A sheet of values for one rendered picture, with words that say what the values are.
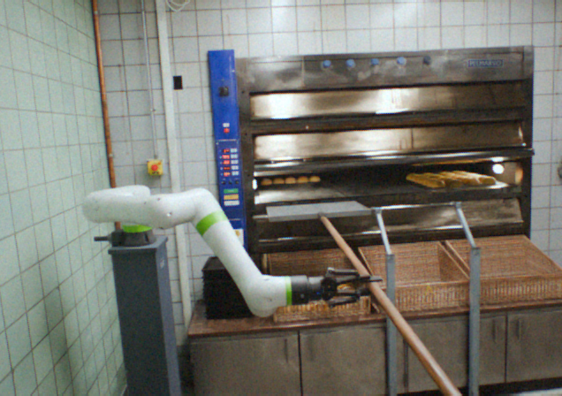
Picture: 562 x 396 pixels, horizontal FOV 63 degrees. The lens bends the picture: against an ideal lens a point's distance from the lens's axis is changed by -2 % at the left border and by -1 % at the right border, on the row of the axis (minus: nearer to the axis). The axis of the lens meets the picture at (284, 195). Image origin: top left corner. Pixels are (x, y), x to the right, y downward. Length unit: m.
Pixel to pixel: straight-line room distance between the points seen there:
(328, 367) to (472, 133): 1.75
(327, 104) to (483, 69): 1.06
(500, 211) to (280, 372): 1.81
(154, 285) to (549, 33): 2.88
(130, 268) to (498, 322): 2.05
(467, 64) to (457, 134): 0.46
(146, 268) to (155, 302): 0.15
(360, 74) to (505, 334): 1.78
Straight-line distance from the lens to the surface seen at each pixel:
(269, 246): 3.04
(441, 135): 3.21
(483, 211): 3.39
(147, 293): 2.05
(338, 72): 3.03
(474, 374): 2.99
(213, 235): 1.64
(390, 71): 3.11
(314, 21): 3.04
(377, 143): 3.05
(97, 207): 1.88
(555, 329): 3.20
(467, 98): 3.27
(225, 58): 2.94
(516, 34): 3.47
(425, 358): 1.13
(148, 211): 1.60
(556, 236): 3.70
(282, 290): 1.45
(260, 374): 2.75
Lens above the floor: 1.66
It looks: 8 degrees down
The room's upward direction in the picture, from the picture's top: 3 degrees counter-clockwise
